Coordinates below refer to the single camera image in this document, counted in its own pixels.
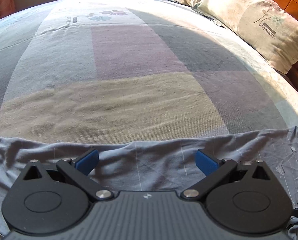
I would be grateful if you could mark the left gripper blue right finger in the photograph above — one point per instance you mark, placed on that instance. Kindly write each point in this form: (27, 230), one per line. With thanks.
(217, 172)

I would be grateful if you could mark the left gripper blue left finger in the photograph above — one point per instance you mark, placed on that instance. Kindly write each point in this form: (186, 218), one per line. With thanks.
(76, 173)

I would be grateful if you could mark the grey pyjama trousers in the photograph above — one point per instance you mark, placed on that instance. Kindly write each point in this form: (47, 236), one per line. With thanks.
(158, 165)

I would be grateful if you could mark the beige pillow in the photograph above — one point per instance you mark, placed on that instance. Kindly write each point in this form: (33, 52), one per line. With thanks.
(233, 13)

